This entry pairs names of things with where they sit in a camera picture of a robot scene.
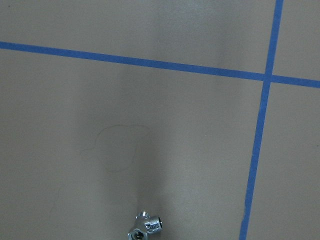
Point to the silver metal valve fitting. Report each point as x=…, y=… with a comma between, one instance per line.
x=144, y=226

